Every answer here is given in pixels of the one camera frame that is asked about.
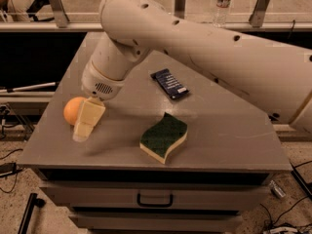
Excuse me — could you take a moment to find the white power strip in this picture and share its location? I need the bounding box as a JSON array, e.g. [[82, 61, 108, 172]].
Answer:
[[262, 227, 299, 234]]

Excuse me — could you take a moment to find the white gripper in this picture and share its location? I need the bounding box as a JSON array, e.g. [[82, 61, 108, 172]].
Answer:
[[73, 61, 124, 142]]

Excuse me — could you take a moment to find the green and yellow sponge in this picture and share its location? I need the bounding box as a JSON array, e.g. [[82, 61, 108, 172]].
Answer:
[[139, 112, 188, 164]]

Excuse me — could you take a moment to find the black bar on floor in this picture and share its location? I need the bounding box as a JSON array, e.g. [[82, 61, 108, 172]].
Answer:
[[18, 193, 46, 234]]

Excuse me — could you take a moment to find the grey drawer cabinet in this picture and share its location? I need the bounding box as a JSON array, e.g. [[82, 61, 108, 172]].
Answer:
[[19, 33, 291, 234]]

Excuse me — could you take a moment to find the black drawer handle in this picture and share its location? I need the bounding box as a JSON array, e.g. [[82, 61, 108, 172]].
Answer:
[[136, 193, 174, 208]]

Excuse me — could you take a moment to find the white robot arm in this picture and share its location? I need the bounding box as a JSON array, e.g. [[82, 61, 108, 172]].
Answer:
[[82, 0, 312, 135]]

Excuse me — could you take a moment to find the dark blue snack packet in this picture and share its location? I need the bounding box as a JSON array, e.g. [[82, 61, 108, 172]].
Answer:
[[150, 68, 189, 99]]

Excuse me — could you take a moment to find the grey metal rod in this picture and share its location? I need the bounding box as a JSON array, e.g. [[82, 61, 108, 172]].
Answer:
[[0, 82, 59, 94]]

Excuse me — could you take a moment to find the orange fruit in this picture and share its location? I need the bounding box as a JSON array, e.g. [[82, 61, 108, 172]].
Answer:
[[63, 97, 85, 126]]

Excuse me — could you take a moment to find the black power adapter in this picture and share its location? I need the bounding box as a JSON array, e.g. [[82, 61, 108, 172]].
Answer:
[[0, 163, 17, 177]]

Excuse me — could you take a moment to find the clear plastic water bottle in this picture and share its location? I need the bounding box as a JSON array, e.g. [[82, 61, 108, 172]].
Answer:
[[213, 0, 231, 27]]

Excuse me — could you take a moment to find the seated person in background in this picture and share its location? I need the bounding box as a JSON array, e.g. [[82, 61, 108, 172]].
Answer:
[[0, 0, 56, 23]]

